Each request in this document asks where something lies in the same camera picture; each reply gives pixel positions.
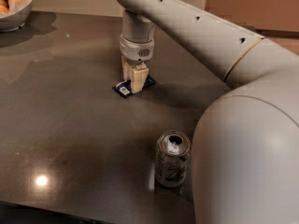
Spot grey metal fruit bowl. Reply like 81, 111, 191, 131
0, 0, 34, 32

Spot white green 7up can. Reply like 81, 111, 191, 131
155, 130, 192, 188

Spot orange fruit left edge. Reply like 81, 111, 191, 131
0, 0, 9, 14

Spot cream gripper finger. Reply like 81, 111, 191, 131
121, 56, 131, 81
129, 63, 149, 93

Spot blue rxbar blueberry wrapper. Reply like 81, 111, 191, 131
113, 76, 156, 98

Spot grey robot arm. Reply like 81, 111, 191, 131
117, 0, 299, 224

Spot orange fruit lower middle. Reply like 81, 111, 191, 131
8, 0, 22, 9

